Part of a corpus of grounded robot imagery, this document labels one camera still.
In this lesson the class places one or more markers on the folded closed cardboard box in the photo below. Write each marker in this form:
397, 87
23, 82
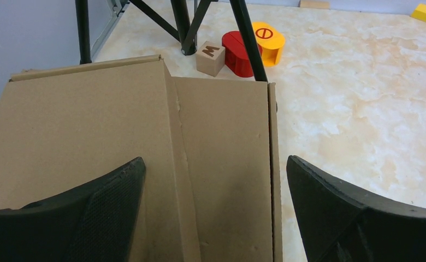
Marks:
60, 131

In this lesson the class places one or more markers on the black camera tripod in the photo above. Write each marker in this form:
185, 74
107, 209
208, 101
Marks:
185, 31

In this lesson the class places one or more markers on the small wooden block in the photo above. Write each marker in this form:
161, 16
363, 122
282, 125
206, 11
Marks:
314, 4

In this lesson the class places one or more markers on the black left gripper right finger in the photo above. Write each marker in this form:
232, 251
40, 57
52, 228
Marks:
339, 221

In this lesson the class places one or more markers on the small wooden cube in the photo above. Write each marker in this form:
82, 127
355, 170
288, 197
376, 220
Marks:
210, 58

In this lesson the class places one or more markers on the cardboard box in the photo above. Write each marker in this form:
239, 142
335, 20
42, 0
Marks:
60, 131
229, 130

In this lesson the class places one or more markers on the orange round toy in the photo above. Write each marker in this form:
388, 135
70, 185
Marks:
271, 41

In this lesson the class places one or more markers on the aluminium frame rail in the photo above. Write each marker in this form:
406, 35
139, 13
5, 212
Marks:
103, 16

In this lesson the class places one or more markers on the red round toy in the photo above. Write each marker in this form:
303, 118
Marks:
236, 58

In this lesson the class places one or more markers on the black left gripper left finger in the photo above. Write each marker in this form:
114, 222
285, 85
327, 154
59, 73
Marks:
91, 222

